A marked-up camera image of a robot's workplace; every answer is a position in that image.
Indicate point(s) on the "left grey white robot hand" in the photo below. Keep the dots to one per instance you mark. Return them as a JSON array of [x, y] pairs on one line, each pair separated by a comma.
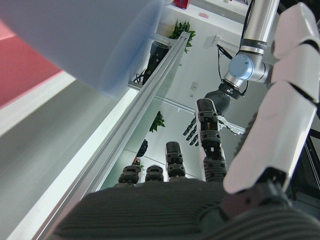
[[222, 103]]

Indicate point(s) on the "right white grey robot hand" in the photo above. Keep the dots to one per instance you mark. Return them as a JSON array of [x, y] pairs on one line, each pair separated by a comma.
[[150, 212]]

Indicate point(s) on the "blue plastic cup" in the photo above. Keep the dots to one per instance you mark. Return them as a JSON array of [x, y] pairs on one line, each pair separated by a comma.
[[87, 37]]

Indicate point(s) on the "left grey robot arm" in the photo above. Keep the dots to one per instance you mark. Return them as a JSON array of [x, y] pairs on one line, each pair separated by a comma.
[[241, 66]]

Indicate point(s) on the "pink plastic box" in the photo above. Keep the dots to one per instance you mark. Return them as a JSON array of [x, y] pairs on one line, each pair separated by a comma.
[[20, 70]]

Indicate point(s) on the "small black device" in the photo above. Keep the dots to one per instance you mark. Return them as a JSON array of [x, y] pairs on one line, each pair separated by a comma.
[[143, 147]]

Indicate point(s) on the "small green plant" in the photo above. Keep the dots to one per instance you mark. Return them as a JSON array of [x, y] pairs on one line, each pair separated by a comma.
[[157, 122]]

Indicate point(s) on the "black perforated cylinder device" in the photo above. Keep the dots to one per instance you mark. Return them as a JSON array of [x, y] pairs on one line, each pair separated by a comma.
[[157, 57]]

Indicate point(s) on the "large green plant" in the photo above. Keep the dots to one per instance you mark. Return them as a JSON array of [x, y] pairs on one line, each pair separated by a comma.
[[183, 28]]

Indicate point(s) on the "white wall socket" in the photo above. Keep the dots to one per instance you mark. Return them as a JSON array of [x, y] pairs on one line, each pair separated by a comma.
[[194, 86]]

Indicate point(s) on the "aluminium frame profile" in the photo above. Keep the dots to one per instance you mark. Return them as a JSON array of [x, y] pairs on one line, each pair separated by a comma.
[[143, 100]]

